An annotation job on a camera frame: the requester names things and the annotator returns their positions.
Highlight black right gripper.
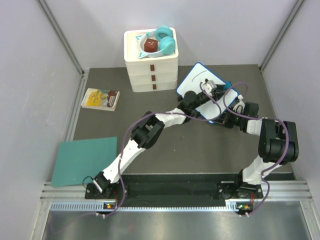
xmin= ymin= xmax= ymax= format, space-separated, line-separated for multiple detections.
xmin=212 ymin=107 xmax=245 ymax=130

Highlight blue-framed whiteboard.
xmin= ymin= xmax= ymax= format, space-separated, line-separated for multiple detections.
xmin=176 ymin=62 xmax=227 ymax=120

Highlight blue heart-shaped eraser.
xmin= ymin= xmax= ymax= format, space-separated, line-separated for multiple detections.
xmin=224 ymin=81 xmax=232 ymax=90

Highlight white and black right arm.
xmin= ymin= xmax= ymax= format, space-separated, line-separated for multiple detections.
xmin=214 ymin=102 xmax=299 ymax=199

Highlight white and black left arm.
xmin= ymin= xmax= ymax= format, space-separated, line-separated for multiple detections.
xmin=87 ymin=82 xmax=226 ymax=199

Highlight teal cat-ear headphones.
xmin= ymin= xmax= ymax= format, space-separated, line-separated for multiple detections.
xmin=135 ymin=25 xmax=176 ymax=59

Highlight white stacked drawer box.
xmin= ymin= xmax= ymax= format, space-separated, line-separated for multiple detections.
xmin=124 ymin=27 xmax=179 ymax=93

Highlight dark red cube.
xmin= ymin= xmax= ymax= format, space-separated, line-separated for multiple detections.
xmin=143 ymin=38 xmax=158 ymax=53

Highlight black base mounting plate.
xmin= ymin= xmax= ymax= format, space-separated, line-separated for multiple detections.
xmin=85 ymin=173 xmax=264 ymax=200

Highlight yellow illustrated book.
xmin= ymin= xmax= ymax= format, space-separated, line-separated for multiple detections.
xmin=81 ymin=88 xmax=120 ymax=112

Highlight teal green mat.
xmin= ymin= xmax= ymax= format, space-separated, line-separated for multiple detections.
xmin=51 ymin=136 xmax=118 ymax=187

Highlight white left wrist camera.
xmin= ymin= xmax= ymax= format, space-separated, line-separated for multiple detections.
xmin=199 ymin=78 xmax=217 ymax=95

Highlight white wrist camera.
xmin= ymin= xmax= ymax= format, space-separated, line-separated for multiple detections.
xmin=199 ymin=78 xmax=217 ymax=95
xmin=232 ymin=94 xmax=245 ymax=114

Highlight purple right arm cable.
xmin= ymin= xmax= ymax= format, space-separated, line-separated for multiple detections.
xmin=222 ymin=82 xmax=291 ymax=217

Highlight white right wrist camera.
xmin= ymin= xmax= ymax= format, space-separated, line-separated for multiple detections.
xmin=232 ymin=94 xmax=245 ymax=114

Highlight aluminium front rail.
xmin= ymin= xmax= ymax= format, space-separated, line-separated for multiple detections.
xmin=40 ymin=180 xmax=313 ymax=202

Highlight perforated cable duct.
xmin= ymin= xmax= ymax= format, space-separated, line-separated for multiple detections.
xmin=50 ymin=201 xmax=253 ymax=212

